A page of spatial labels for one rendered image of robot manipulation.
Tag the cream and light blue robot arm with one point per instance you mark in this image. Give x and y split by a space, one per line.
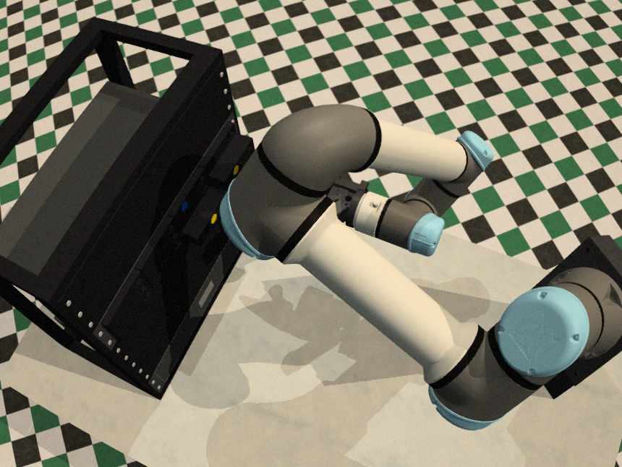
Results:
272 205

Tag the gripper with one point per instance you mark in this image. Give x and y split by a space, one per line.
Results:
344 191

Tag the black server rack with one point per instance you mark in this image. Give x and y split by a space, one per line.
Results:
128 168

